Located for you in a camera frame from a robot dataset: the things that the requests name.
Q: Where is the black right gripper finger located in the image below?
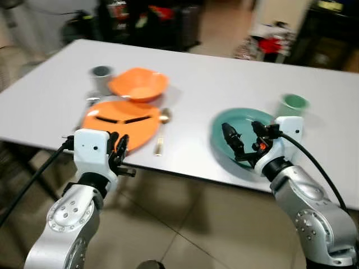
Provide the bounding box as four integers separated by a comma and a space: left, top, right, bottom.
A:
251, 120, 280, 140
222, 122, 248, 163

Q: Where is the teal plate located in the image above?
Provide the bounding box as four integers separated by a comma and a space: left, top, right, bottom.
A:
210, 108, 281, 170

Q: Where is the orange plate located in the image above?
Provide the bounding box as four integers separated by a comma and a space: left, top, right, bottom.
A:
82, 100, 163, 152

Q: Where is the green cup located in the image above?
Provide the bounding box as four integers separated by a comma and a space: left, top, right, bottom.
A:
277, 94, 311, 120

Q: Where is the small silver utensil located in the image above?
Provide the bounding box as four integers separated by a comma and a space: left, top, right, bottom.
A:
85, 96, 103, 107

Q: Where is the gold spoon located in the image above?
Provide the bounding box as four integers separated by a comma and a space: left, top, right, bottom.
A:
154, 108, 173, 157

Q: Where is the orange bowl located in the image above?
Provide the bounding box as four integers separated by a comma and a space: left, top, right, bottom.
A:
108, 67, 170, 104

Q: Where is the grey cup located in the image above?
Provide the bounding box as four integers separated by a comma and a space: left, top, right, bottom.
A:
90, 65, 115, 95

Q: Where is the red and white clutter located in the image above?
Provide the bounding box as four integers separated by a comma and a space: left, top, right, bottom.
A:
234, 21, 298, 62

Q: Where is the black bag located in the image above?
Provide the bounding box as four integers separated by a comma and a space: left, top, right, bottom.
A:
61, 11, 100, 45

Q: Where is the black cabinet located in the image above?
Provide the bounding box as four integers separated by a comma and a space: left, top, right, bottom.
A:
286, 0, 359, 72

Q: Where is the black suitcase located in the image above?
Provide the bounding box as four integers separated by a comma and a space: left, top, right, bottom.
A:
98, 0, 204, 52

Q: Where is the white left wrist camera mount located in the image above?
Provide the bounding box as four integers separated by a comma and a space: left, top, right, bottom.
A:
73, 128, 119, 183

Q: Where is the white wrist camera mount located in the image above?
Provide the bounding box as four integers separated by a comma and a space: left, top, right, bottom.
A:
255, 116, 304, 175
73, 128, 119, 183

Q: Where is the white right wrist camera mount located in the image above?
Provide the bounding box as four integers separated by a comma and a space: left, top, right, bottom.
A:
255, 116, 304, 175

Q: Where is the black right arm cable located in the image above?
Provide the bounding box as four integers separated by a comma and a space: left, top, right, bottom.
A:
275, 130, 348, 212

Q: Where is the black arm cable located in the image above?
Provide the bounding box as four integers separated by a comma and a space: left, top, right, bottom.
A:
275, 130, 348, 212
0, 137, 76, 228

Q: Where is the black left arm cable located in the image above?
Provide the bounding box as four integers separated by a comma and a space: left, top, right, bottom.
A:
0, 137, 76, 228

